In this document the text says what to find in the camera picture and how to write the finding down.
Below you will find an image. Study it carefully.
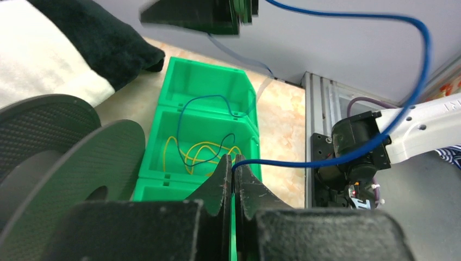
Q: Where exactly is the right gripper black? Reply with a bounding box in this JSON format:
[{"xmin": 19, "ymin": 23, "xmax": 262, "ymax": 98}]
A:
[{"xmin": 140, "ymin": 0, "xmax": 259, "ymax": 35}]

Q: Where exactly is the striped blue white cloth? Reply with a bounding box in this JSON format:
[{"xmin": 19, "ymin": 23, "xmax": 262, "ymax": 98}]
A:
[{"xmin": 435, "ymin": 145, "xmax": 461, "ymax": 169}]

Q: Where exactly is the yellow wire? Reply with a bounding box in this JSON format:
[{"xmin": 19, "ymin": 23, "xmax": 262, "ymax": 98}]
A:
[{"xmin": 163, "ymin": 135, "xmax": 242, "ymax": 177}]

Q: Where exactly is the dark grey filament spool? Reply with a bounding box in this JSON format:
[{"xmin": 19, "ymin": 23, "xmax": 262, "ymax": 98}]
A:
[{"xmin": 1, "ymin": 94, "xmax": 145, "ymax": 260}]

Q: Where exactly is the black white checkered blanket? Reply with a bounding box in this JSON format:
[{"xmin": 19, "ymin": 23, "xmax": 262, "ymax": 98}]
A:
[{"xmin": 0, "ymin": 0, "xmax": 166, "ymax": 109}]

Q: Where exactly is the blue wire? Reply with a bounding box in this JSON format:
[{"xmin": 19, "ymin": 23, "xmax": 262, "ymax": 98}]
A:
[{"xmin": 176, "ymin": 0, "xmax": 432, "ymax": 173}]

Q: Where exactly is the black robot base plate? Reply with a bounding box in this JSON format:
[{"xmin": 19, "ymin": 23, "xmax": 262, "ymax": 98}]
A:
[{"xmin": 310, "ymin": 132, "xmax": 361, "ymax": 209}]

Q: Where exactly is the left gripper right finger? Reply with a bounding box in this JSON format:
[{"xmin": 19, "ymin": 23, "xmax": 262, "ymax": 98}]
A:
[{"xmin": 233, "ymin": 155, "xmax": 414, "ymax": 260}]

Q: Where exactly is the orange floral cloth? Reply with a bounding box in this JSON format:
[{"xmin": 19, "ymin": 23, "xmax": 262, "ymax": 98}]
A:
[{"xmin": 425, "ymin": 74, "xmax": 460, "ymax": 102}]

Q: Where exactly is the green three-compartment bin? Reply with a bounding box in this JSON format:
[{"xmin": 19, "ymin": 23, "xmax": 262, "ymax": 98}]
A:
[{"xmin": 132, "ymin": 56, "xmax": 262, "ymax": 261}]

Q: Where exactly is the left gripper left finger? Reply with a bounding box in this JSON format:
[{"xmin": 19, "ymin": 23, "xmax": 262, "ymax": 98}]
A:
[{"xmin": 45, "ymin": 156, "xmax": 232, "ymax": 260}]

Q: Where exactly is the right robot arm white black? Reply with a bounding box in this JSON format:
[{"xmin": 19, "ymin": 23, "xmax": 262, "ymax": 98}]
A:
[{"xmin": 140, "ymin": 1, "xmax": 460, "ymax": 189}]

